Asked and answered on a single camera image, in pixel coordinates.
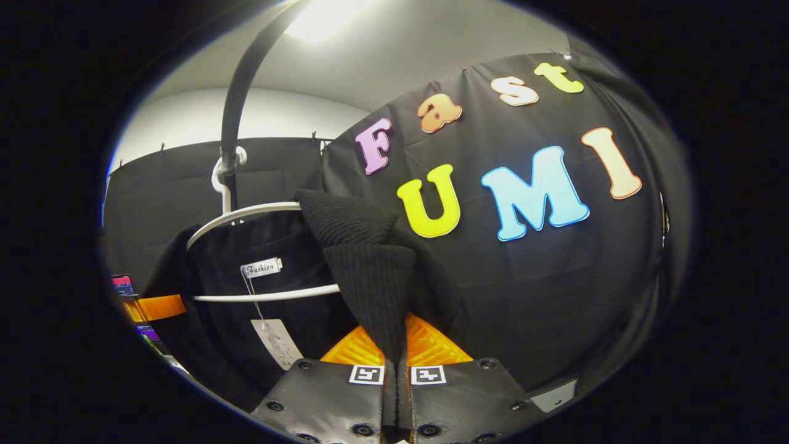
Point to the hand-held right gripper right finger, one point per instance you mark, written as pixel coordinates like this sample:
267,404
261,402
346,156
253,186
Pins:
462,401

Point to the white clothes hanger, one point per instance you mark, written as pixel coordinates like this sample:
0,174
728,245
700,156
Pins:
265,296

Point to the lit monitor screen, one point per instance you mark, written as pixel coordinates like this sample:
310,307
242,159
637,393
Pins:
123,283

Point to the black backdrop cloth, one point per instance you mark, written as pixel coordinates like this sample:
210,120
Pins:
524,290

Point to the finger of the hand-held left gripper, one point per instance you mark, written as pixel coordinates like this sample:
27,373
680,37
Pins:
157,307

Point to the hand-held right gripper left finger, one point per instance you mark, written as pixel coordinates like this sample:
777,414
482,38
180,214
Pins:
333,401

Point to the black jacket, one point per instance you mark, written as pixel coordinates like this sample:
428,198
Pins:
370,277

